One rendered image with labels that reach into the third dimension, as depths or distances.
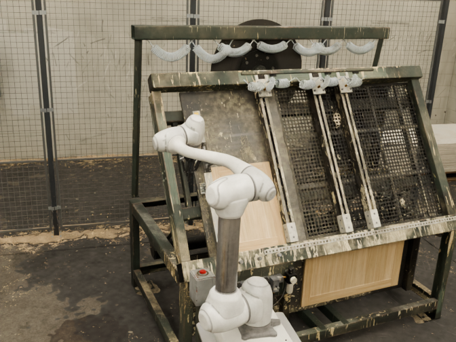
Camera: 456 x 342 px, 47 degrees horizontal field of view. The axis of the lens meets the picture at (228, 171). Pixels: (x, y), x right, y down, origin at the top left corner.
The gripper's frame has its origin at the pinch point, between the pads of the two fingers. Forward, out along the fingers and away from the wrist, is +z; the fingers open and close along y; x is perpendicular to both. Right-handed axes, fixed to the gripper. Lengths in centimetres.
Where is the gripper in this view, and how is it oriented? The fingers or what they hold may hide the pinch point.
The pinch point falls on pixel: (188, 175)
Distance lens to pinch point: 299.1
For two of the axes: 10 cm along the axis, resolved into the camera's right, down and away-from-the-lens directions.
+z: -1.4, 7.2, 6.8
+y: -9.7, 0.4, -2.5
